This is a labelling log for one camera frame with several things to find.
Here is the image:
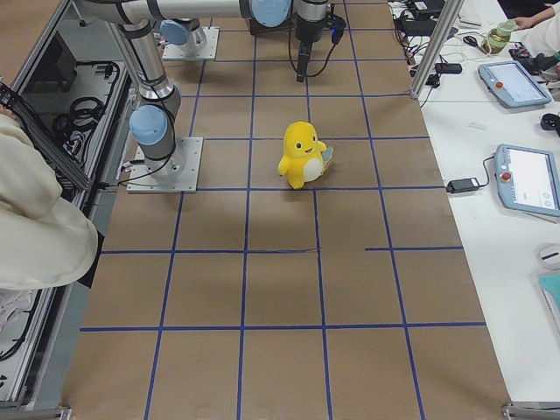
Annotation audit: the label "yellow plush dinosaur toy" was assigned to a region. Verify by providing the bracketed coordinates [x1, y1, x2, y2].
[277, 122, 333, 190]

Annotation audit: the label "silver robot arm near drawer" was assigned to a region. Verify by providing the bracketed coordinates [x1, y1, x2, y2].
[85, 0, 334, 107]

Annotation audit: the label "black power adapter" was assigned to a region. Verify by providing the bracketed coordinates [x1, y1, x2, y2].
[445, 178, 481, 194]

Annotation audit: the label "upper blue teach pendant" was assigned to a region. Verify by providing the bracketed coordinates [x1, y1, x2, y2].
[478, 61, 552, 109]

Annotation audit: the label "aluminium frame post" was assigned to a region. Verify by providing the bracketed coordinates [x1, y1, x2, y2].
[409, 0, 464, 99]

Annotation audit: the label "scissors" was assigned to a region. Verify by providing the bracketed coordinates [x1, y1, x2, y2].
[462, 35, 479, 48]

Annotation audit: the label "person in cream sweater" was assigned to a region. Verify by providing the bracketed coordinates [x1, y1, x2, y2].
[1, 109, 98, 291]

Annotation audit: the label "blue teach pendant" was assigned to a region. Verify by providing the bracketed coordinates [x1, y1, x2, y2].
[493, 144, 559, 218]
[478, 61, 552, 109]

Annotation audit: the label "lower blue teach pendant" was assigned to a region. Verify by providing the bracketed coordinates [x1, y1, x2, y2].
[493, 144, 559, 218]

